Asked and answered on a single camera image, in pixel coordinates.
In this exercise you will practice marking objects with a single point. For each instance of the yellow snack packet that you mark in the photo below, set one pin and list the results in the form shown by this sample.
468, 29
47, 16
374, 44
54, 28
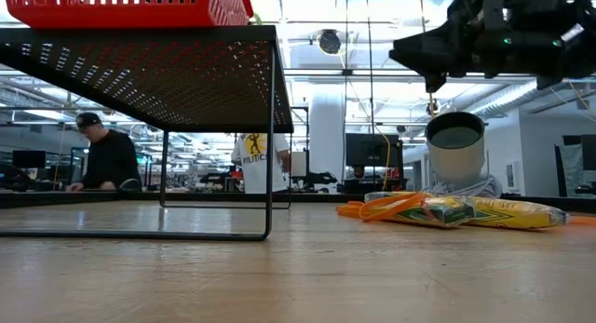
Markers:
442, 213

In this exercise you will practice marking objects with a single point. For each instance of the black background robot arm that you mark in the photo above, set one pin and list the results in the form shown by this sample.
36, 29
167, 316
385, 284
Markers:
321, 178

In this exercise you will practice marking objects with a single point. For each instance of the white cylindrical cup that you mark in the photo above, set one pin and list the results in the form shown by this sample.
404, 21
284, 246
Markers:
456, 165

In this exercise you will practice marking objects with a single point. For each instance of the black computer monitor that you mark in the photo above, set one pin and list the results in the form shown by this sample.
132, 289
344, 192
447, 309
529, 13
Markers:
29, 159
372, 151

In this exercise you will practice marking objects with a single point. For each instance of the black dome ceiling fixture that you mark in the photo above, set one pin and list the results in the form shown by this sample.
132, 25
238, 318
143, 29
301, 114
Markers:
329, 42

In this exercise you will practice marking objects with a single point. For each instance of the person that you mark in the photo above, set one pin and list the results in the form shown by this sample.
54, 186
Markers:
112, 165
261, 174
359, 173

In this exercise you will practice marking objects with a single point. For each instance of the white round pillar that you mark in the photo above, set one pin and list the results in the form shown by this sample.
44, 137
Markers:
326, 141

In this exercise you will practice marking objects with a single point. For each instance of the white board on stand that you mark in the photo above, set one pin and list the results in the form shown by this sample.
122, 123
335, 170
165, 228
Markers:
299, 165

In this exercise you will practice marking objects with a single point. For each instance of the black perforated metal shelf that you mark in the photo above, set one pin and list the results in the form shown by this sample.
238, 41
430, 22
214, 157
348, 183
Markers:
186, 81

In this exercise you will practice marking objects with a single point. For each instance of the red plastic mesh basket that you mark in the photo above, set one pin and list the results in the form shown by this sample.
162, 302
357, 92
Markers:
116, 16

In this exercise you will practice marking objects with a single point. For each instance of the black aluminium rig frame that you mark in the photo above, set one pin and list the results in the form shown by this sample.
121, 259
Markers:
93, 198

